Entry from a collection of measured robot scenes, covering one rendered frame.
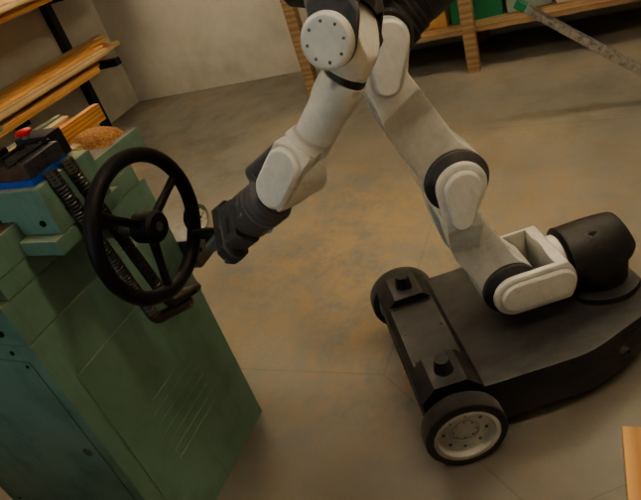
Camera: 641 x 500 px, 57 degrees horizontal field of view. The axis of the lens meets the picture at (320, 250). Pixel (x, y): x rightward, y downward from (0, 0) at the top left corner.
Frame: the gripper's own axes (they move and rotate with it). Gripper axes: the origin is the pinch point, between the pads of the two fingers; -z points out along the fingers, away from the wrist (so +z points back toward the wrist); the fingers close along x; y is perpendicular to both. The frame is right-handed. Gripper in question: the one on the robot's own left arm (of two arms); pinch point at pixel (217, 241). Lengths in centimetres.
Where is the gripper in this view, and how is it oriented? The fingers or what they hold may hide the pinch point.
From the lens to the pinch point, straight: 115.9
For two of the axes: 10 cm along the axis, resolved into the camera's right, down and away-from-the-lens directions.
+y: -7.5, -1.2, -6.6
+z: 6.4, -4.2, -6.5
